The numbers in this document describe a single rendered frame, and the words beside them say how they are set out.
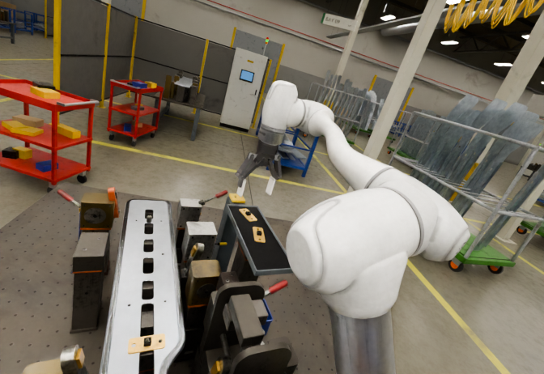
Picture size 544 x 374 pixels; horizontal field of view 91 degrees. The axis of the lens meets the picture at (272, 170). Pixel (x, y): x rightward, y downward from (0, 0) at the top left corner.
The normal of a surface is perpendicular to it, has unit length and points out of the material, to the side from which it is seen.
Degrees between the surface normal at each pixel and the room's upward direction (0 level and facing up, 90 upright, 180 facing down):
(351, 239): 46
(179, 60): 90
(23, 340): 0
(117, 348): 0
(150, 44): 90
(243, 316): 0
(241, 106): 90
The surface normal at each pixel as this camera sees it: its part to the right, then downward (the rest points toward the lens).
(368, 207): 0.13, -0.79
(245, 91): 0.15, 0.38
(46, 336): 0.28, -0.90
